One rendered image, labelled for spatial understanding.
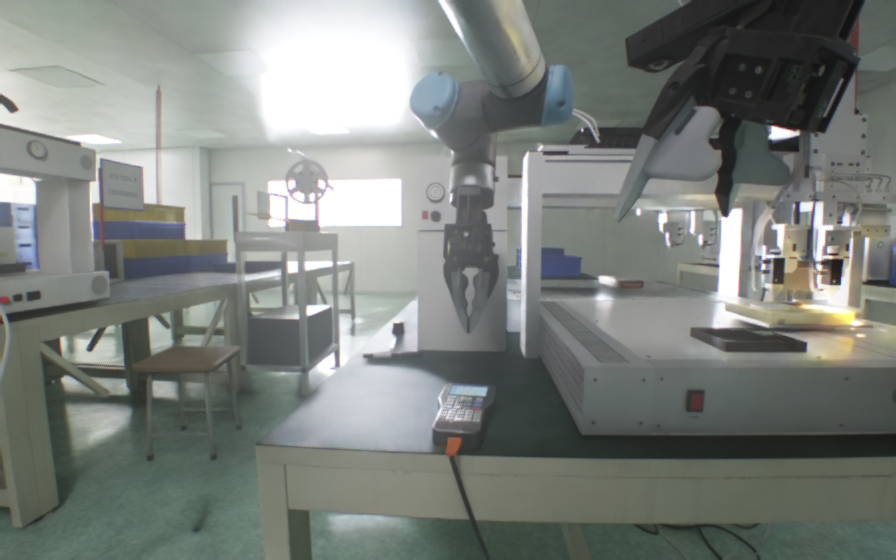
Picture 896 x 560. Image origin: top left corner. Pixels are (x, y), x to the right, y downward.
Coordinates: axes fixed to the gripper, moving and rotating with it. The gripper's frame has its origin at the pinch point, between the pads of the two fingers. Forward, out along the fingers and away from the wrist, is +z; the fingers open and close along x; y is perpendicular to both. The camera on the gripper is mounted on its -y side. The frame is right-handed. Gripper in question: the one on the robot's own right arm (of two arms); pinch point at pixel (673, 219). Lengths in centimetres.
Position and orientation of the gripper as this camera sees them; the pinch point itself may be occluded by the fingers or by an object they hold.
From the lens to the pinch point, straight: 42.1
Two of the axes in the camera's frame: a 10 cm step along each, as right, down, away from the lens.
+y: 4.7, 4.8, -7.4
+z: -1.6, 8.7, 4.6
